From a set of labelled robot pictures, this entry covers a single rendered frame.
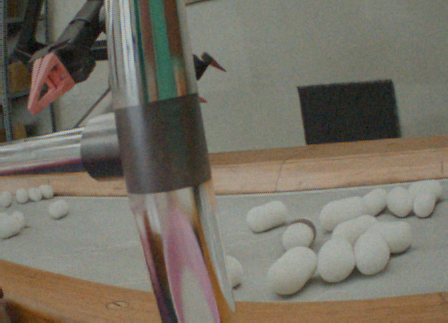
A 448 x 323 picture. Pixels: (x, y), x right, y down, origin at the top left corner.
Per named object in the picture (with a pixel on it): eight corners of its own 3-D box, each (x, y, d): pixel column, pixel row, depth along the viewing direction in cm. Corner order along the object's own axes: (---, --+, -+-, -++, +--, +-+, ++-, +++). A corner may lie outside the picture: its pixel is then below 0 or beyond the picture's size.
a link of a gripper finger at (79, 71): (37, 88, 69) (71, 37, 75) (10, 98, 73) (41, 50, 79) (63, 124, 74) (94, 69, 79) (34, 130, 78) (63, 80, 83)
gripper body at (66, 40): (68, 43, 74) (94, 8, 78) (28, 61, 79) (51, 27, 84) (91, 75, 78) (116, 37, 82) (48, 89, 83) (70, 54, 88)
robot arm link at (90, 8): (93, 22, 89) (81, -1, 85) (127, 15, 86) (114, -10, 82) (72, 52, 85) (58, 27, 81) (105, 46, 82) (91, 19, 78)
